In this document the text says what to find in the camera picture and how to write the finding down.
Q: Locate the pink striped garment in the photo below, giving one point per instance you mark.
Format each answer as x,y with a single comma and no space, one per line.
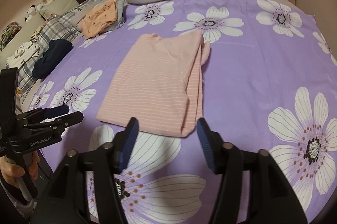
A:
159,82

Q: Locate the orange printed small garment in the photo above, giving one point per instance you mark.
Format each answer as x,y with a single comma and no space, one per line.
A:
98,18

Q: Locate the purple floral bed sheet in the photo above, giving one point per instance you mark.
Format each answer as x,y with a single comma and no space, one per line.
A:
269,82

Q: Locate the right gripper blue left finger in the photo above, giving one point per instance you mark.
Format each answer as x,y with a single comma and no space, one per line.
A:
123,145

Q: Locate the colourful patterned cushion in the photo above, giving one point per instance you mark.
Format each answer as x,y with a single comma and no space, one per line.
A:
9,33

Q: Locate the grey folded garment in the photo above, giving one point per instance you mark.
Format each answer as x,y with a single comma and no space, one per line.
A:
120,4

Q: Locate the plaid blue white cloth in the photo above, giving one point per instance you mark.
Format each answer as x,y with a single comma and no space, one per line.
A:
57,27

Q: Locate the dark navy garment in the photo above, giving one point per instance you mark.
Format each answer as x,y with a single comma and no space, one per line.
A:
58,49

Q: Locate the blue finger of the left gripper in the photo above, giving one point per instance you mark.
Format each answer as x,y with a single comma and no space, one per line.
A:
62,123
55,112

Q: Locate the beige floral pillow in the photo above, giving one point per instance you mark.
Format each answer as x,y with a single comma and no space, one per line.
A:
58,7

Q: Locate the small white plush toy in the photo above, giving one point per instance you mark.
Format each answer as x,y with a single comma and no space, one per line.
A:
35,9

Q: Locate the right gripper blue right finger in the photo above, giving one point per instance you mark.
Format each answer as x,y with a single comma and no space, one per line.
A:
211,143

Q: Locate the left hand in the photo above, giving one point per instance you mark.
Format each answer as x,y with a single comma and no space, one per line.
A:
11,172

